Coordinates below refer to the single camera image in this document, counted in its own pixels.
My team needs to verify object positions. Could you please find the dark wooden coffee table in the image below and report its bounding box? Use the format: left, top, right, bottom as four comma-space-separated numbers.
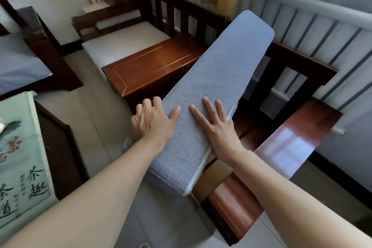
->
0, 91, 91, 248

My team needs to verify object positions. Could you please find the person's right forearm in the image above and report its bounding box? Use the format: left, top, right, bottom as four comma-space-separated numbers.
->
229, 149, 372, 248

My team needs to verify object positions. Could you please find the person's right hand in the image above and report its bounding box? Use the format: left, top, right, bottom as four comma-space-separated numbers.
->
189, 96, 248, 164

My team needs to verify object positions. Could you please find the person's left forearm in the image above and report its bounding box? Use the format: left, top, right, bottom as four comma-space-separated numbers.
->
0, 137, 163, 248

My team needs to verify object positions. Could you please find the white radiator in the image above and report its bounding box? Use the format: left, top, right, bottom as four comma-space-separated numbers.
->
167, 0, 372, 138

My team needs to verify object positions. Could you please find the long grey sofa cushion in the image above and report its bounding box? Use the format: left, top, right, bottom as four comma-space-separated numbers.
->
0, 33, 53, 96

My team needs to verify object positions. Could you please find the person's left hand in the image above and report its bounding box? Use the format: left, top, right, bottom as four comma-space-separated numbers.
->
130, 96, 181, 151

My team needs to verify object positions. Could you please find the dark wooden sofa with console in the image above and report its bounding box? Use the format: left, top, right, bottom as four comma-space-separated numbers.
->
72, 0, 343, 247

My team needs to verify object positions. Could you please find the long dark wooden sofa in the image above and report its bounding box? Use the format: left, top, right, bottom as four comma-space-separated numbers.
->
0, 0, 85, 102

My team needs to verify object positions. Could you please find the white side table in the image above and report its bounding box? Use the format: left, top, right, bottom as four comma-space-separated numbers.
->
82, 2, 110, 14

